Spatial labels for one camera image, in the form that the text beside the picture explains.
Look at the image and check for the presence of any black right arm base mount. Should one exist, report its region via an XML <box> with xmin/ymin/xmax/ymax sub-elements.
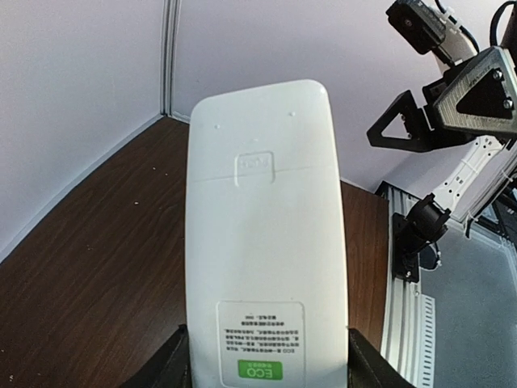
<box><xmin>392</xmin><ymin>193</ymin><xmax>451</xmax><ymax>283</ymax></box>

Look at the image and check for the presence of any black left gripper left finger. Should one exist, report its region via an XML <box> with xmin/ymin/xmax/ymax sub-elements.
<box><xmin>128</xmin><ymin>324</ymin><xmax>190</xmax><ymax>388</ymax></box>

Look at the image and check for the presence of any left aluminium corner post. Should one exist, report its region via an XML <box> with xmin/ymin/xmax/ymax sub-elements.
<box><xmin>160</xmin><ymin>0</ymin><xmax>181</xmax><ymax>116</ymax></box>

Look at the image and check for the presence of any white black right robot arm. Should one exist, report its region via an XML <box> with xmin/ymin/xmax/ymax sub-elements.
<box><xmin>367</xmin><ymin>38</ymin><xmax>516</xmax><ymax>243</ymax></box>

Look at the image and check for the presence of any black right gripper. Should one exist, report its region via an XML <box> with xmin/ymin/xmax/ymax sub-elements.
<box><xmin>367</xmin><ymin>46</ymin><xmax>516</xmax><ymax>153</ymax></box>

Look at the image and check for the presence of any aluminium front rail frame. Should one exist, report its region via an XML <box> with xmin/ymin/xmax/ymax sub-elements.
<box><xmin>373</xmin><ymin>181</ymin><xmax>517</xmax><ymax>388</ymax></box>

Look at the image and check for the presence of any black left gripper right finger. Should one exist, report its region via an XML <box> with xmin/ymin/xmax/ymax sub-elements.
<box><xmin>347</xmin><ymin>328</ymin><xmax>413</xmax><ymax>388</ymax></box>

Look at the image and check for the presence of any large white remote control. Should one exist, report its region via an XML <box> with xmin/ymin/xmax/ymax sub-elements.
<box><xmin>185</xmin><ymin>80</ymin><xmax>348</xmax><ymax>387</ymax></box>

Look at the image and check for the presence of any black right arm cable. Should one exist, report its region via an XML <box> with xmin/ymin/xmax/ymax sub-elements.
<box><xmin>434</xmin><ymin>0</ymin><xmax>517</xmax><ymax>53</ymax></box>

